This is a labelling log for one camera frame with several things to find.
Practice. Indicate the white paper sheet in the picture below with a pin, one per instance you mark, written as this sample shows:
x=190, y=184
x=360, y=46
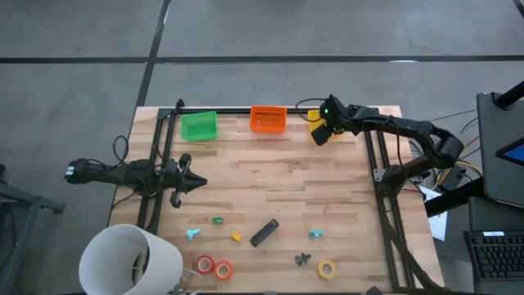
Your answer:
x=438, y=223

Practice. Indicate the teal staple remover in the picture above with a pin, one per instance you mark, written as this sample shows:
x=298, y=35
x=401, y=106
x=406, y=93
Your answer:
x=192, y=234
x=315, y=234

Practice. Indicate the silver metal mounting bracket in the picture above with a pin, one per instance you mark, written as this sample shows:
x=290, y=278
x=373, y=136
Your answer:
x=378, y=175

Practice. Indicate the black round pole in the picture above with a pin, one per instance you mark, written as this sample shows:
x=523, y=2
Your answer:
x=511, y=96

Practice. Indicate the dark metal stand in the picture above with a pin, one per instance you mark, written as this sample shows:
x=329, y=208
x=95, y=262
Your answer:
x=24, y=201

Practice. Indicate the yellow tape roll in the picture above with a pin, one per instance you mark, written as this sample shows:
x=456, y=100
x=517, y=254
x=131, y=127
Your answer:
x=321, y=270

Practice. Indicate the yellow mini stapler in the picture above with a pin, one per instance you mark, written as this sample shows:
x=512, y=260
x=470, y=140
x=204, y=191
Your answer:
x=236, y=237

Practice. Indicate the green plastic basket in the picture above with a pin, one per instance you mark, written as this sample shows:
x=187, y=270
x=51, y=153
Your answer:
x=199, y=127

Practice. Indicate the white cylindrical lamp shade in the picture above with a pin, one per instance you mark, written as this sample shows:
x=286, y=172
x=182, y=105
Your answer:
x=110, y=250

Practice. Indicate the green mini stapler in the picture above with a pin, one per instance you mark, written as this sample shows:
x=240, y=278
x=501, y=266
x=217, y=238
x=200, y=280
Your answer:
x=218, y=220

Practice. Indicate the black long stapler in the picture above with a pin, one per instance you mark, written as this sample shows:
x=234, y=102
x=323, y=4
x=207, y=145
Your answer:
x=264, y=232

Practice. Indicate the yellow plastic basket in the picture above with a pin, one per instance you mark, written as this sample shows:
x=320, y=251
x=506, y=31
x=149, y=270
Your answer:
x=313, y=119

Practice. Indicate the orange plastic basket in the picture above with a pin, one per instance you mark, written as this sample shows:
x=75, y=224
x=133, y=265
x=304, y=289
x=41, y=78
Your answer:
x=268, y=119

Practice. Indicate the red tape roll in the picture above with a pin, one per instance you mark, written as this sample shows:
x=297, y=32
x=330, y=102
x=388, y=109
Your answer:
x=198, y=265

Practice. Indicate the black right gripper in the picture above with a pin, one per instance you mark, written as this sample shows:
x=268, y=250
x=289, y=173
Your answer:
x=333, y=114

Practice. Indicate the dark grey two-tier desk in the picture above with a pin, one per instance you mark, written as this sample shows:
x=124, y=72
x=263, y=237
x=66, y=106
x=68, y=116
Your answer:
x=495, y=180

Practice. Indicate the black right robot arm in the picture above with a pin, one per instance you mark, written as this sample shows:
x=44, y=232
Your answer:
x=409, y=127

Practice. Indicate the black aluminium table frame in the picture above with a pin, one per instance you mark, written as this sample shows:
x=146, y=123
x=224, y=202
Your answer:
x=233, y=111

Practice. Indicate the orange tape roll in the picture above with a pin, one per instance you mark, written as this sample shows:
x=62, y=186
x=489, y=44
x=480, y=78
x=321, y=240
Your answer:
x=218, y=271

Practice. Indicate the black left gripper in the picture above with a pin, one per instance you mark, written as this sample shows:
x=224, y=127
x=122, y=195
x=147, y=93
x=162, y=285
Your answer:
x=180, y=180

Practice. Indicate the black staple remover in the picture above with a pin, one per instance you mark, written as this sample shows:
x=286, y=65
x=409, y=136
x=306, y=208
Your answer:
x=302, y=259

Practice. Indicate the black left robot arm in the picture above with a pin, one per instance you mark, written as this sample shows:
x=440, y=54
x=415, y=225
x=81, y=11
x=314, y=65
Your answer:
x=118, y=174

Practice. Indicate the small tilted display screen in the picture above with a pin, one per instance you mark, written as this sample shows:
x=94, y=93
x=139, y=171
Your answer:
x=515, y=153

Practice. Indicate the black computer keyboard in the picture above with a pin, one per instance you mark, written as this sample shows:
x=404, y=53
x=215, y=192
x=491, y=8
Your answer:
x=497, y=256

